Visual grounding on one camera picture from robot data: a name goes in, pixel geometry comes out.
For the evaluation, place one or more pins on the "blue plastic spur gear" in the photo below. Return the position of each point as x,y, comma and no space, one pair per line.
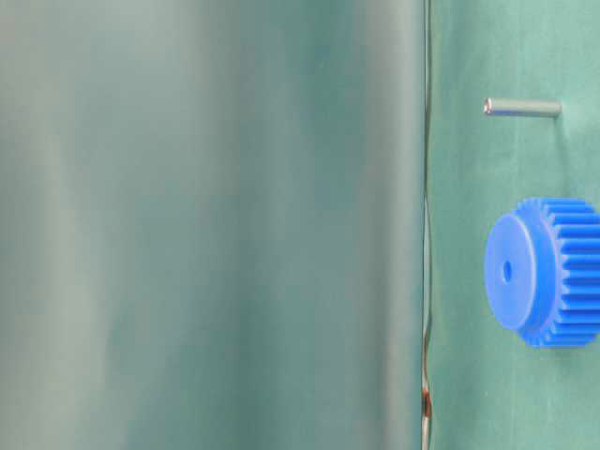
542,272

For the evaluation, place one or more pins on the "small steel shaft pin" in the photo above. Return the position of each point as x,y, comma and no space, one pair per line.
496,106

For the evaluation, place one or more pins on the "green cloth table cover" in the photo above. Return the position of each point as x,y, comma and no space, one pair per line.
262,224

